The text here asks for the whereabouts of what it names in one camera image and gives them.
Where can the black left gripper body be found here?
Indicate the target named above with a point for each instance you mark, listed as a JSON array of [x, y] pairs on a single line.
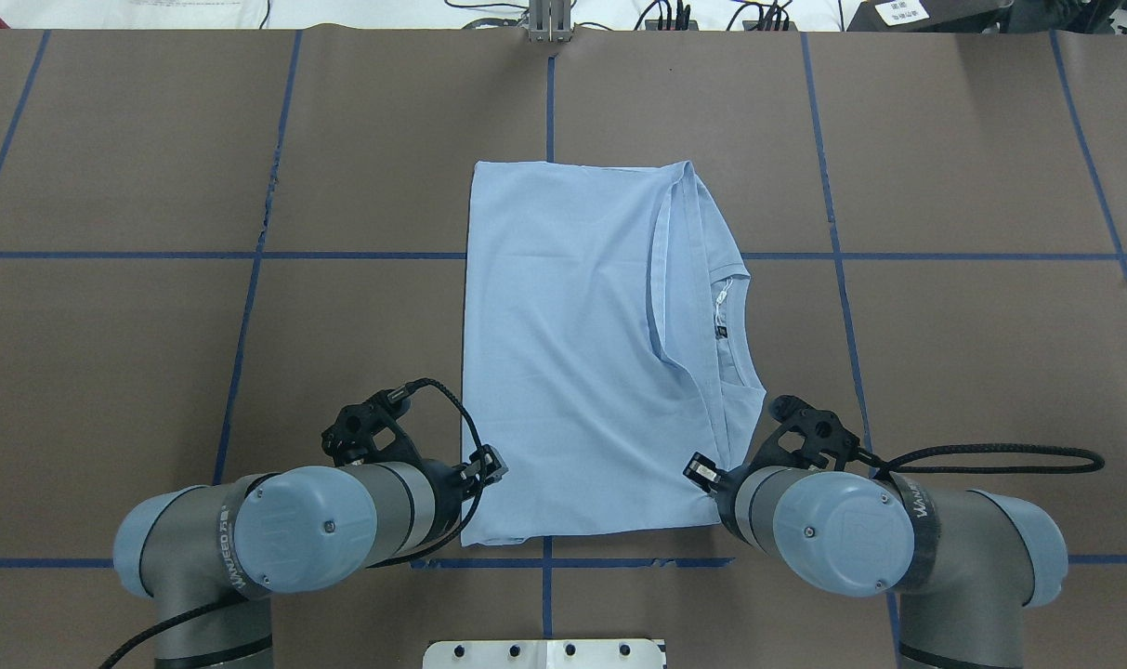
[[449, 476]]

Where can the aluminium frame post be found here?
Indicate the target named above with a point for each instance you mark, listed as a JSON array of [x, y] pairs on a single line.
[[549, 21]]

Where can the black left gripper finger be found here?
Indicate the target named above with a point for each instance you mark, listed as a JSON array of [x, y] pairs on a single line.
[[486, 466]]

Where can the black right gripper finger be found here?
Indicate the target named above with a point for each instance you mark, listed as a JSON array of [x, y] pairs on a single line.
[[703, 472]]

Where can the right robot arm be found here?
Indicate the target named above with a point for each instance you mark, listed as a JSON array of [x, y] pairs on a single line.
[[965, 565]]

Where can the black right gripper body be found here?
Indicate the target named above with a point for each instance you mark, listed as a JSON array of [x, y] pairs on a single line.
[[723, 480]]

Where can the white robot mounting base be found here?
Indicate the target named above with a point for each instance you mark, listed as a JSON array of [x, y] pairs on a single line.
[[548, 653]]

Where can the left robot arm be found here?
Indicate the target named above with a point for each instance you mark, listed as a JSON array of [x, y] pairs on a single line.
[[211, 557]]

